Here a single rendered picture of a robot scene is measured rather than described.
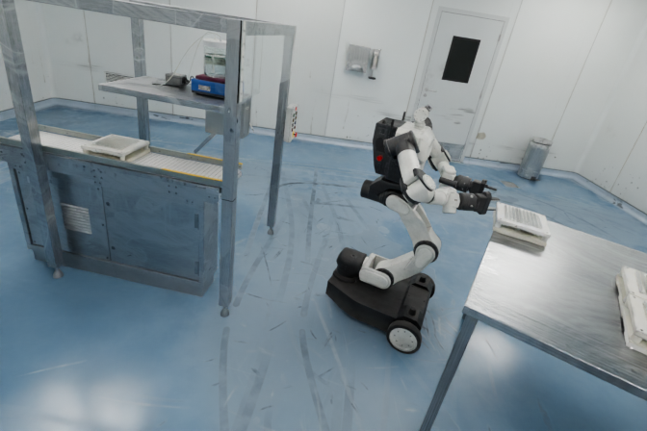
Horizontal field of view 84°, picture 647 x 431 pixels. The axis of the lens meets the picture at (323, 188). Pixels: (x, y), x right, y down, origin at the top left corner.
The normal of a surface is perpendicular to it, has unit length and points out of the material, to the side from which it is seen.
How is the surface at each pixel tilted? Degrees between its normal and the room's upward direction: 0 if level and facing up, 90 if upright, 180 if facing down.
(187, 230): 90
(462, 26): 90
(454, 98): 90
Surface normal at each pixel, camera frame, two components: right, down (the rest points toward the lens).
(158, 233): -0.15, 0.40
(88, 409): 0.15, -0.90
